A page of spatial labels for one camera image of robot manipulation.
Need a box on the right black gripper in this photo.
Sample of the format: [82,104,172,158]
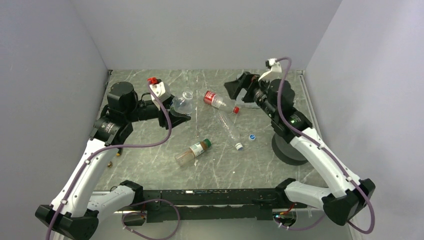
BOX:
[223,72,278,120]

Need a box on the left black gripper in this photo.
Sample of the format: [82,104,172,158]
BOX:
[125,94,191,130]

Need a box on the blue label water bottle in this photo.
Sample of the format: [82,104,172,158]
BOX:
[171,90,194,116]

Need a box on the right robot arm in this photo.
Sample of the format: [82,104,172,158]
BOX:
[224,72,376,226]

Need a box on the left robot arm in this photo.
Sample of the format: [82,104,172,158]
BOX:
[35,77,191,240]

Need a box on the red label clear bottle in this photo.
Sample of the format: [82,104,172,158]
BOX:
[203,90,240,114]

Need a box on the clear unlabeled plastic bottle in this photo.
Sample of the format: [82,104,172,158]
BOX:
[215,111,244,151]

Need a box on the brown bottle green cap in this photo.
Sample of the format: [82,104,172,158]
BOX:
[174,138,212,167]

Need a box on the clear plastic organizer box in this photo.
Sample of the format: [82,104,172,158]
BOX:
[235,89,260,109]

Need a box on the black round disc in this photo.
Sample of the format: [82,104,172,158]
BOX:
[271,133,308,166]

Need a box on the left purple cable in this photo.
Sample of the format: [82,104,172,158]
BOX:
[44,81,181,240]

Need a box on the purple cable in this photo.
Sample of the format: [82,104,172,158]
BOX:
[44,81,181,240]
[273,56,376,235]

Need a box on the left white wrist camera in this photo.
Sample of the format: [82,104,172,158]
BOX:
[147,77,172,102]

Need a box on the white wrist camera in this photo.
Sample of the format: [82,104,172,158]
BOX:
[147,77,172,102]
[258,58,282,82]

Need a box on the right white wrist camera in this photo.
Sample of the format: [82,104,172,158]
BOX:
[258,58,282,82]

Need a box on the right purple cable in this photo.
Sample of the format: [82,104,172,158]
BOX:
[273,56,376,235]

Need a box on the aluminium rail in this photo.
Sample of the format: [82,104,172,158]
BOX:
[52,188,354,216]

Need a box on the black base frame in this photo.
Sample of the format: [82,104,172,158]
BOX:
[121,188,306,223]

